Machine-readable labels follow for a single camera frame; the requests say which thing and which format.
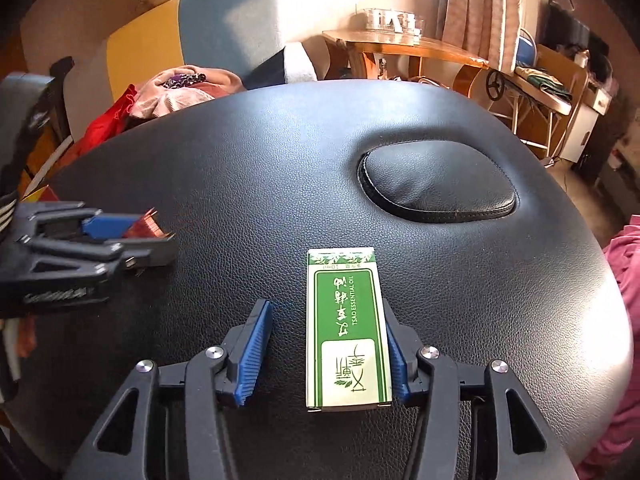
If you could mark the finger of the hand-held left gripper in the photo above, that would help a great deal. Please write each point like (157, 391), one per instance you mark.
(150, 252)
(107, 225)

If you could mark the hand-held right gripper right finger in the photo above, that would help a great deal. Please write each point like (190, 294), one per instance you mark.
(399, 370)

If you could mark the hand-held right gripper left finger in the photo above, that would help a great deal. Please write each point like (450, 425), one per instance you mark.
(252, 355)

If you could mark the brown sachet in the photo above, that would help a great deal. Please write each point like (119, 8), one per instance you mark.
(145, 225)

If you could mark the green and white carton box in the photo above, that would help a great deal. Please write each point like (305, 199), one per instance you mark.
(345, 330)

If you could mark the red and gold box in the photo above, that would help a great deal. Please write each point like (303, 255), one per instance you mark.
(42, 195)

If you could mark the red cloth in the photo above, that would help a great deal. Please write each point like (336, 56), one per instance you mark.
(107, 125)

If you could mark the pink cloth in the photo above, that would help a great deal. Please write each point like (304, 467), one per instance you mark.
(175, 102)

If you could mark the purple patterned cloth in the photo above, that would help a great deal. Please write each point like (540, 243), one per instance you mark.
(185, 80)

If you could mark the black leather face cushion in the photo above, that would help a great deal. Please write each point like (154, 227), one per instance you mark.
(435, 180)

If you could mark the blue and yellow armchair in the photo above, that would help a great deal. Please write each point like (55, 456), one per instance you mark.
(225, 25)

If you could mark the pink bed blanket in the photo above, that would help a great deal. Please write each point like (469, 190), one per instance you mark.
(627, 270)

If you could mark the black hand wheel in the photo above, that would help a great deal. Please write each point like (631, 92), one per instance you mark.
(495, 85)

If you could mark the white cabinet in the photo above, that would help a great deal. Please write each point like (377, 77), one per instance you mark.
(582, 130)

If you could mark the green folded cloth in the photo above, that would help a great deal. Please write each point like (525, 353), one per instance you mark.
(542, 82)

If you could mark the wooden side table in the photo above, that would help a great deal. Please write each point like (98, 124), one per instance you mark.
(400, 42)

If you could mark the clear plastic organizer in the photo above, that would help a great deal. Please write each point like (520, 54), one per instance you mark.
(392, 20)

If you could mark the pink patterned curtain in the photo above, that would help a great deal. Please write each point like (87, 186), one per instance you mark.
(480, 10)

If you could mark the black monitor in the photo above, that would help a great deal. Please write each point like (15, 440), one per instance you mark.
(565, 30)

